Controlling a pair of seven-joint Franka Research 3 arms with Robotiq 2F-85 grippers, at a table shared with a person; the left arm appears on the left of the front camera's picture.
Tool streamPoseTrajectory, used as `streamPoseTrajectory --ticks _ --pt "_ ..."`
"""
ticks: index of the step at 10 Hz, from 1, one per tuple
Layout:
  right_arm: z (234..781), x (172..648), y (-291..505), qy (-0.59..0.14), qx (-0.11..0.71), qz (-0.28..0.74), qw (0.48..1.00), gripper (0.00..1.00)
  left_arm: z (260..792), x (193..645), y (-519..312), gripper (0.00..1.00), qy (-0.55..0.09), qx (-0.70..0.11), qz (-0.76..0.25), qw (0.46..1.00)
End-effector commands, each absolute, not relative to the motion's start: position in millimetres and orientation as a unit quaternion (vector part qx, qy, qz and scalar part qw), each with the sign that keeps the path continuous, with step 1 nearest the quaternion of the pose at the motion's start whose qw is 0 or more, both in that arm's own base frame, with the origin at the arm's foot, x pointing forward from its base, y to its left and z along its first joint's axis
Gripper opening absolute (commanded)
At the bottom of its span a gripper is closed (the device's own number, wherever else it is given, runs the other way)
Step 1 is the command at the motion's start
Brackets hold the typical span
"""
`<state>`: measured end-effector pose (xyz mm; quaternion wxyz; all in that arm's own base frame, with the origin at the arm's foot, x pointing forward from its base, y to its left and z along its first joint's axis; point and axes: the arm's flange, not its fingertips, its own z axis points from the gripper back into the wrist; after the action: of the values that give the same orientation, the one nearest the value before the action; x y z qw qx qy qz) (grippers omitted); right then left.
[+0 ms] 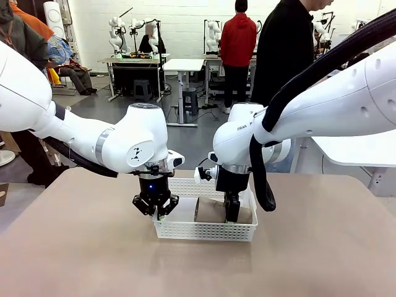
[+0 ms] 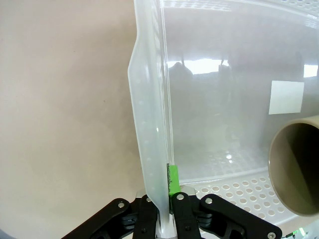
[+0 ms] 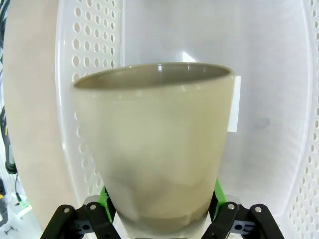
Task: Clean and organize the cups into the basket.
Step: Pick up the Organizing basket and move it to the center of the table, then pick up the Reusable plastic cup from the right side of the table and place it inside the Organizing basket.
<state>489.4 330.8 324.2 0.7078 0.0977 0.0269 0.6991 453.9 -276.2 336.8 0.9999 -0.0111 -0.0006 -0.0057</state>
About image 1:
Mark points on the person in red hoodie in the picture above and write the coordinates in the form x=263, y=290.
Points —
x=238, y=40

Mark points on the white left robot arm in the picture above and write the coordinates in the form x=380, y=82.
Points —
x=77, y=139

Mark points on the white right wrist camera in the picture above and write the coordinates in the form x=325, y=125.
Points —
x=198, y=176

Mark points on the white rounded side table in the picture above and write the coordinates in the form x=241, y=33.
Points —
x=355, y=151

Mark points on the white perforated plastic basket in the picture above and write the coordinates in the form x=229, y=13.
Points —
x=204, y=230

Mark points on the person in grey jacket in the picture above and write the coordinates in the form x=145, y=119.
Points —
x=24, y=40

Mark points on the blue patterned cloth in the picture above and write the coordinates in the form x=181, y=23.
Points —
x=60, y=49

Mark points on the yellow plastic chair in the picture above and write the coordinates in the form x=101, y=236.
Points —
x=55, y=77

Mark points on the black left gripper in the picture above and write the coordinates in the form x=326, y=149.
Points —
x=153, y=190

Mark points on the seated person in black top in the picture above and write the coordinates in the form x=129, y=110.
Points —
x=147, y=43

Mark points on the person in black shirt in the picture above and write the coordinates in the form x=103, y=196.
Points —
x=284, y=46

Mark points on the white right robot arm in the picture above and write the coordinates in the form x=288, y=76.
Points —
x=325, y=105

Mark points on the brown cardboard box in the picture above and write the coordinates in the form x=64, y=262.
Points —
x=9, y=142

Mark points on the white round fan base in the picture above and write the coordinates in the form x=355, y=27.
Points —
x=6, y=157

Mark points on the person in orange jacket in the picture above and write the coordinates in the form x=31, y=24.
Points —
x=37, y=26

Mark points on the seated person in maroon jacket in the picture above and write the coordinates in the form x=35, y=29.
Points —
x=75, y=72

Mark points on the white standing table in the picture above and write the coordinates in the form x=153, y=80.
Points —
x=182, y=65

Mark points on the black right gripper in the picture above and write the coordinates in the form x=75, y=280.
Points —
x=232, y=182

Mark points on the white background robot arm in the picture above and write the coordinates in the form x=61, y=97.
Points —
x=320, y=32
x=117, y=37
x=213, y=34
x=136, y=31

